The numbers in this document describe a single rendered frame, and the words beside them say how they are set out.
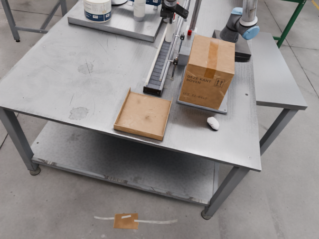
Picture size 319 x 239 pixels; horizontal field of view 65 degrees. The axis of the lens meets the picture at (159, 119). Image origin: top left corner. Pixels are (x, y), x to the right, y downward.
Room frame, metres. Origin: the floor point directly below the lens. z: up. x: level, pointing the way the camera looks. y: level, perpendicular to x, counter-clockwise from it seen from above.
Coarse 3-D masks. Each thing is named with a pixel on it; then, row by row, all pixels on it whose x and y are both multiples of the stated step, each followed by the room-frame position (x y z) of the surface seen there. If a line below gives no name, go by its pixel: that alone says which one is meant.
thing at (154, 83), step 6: (186, 0) 2.36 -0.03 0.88; (162, 48) 1.52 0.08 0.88; (168, 48) 1.53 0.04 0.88; (162, 54) 1.45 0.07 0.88; (156, 60) 1.37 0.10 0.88; (162, 60) 1.38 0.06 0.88; (156, 66) 1.30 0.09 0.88; (162, 66) 1.31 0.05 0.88; (156, 72) 1.25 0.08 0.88; (150, 78) 1.18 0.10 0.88; (156, 78) 1.19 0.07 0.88; (162, 78) 1.20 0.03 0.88; (150, 84) 1.12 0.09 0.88; (156, 84) 1.13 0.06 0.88
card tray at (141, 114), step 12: (132, 96) 1.04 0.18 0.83; (144, 96) 1.06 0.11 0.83; (132, 108) 0.95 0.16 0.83; (144, 108) 0.96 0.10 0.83; (156, 108) 0.98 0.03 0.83; (168, 108) 1.00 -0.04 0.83; (120, 120) 0.84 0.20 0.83; (132, 120) 0.86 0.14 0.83; (144, 120) 0.87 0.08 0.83; (156, 120) 0.89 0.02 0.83; (132, 132) 0.77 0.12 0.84; (144, 132) 0.77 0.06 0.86; (156, 132) 0.81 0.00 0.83
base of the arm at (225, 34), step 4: (224, 28) 1.83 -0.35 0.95; (228, 28) 1.79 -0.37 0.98; (220, 32) 1.84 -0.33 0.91; (224, 32) 1.80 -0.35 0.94; (228, 32) 1.78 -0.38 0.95; (232, 32) 1.78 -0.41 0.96; (236, 32) 1.78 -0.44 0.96; (220, 36) 1.81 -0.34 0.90; (224, 36) 1.80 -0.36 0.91; (228, 36) 1.77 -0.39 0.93; (232, 36) 1.77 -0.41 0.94; (236, 36) 1.79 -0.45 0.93; (224, 40) 1.77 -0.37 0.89; (228, 40) 1.76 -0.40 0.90; (232, 40) 1.76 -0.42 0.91; (236, 40) 1.78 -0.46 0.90
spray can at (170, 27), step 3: (174, 15) 1.62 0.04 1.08; (174, 18) 1.62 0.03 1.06; (174, 21) 1.61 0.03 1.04; (168, 24) 1.61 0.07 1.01; (171, 24) 1.60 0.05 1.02; (174, 24) 1.62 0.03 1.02; (168, 27) 1.61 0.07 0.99; (171, 27) 1.61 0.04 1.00; (168, 30) 1.61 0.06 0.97; (171, 30) 1.61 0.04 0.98; (168, 33) 1.61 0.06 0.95; (171, 33) 1.61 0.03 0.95; (168, 36) 1.60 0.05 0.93; (171, 36) 1.61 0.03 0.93; (165, 39) 1.62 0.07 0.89; (168, 39) 1.60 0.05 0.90; (171, 39) 1.62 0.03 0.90; (168, 42) 1.60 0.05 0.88
